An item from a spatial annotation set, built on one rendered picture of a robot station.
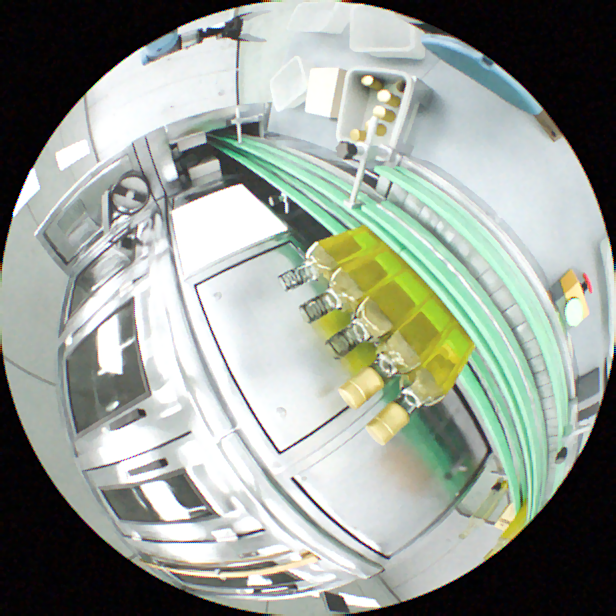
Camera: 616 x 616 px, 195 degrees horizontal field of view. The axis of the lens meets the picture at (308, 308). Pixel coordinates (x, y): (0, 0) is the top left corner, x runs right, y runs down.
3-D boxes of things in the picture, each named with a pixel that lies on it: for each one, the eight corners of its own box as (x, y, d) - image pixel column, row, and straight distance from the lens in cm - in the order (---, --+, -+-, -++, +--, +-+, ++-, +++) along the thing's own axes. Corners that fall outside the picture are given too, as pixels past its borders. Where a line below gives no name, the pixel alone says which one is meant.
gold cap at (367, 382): (359, 366, 24) (333, 386, 23) (373, 365, 21) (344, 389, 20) (373, 387, 26) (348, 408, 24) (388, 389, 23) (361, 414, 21)
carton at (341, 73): (323, 113, 74) (304, 111, 69) (331, 72, 74) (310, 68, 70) (349, 119, 65) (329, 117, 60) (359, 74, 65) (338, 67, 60)
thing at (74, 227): (177, 165, 178) (90, 220, 200) (167, 125, 174) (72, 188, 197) (183, 190, 110) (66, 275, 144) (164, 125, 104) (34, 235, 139)
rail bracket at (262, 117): (274, 137, 98) (226, 146, 90) (274, 104, 96) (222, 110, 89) (279, 139, 94) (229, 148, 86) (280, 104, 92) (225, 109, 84)
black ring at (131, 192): (157, 199, 111) (123, 219, 116) (142, 163, 106) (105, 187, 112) (156, 202, 106) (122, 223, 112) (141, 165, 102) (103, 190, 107)
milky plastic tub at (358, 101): (356, 143, 62) (333, 142, 55) (371, 75, 62) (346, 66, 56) (406, 166, 52) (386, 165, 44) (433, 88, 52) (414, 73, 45)
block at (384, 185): (389, 187, 47) (371, 189, 42) (403, 151, 45) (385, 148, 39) (401, 195, 46) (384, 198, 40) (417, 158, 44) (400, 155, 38)
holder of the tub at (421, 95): (354, 159, 63) (335, 159, 57) (372, 76, 62) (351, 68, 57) (399, 183, 54) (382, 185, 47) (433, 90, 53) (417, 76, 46)
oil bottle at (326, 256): (377, 235, 44) (298, 270, 31) (386, 216, 41) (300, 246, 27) (395, 251, 42) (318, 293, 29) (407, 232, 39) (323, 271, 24)
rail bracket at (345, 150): (369, 197, 42) (324, 207, 34) (393, 122, 39) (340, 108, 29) (379, 204, 41) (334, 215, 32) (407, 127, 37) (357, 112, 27)
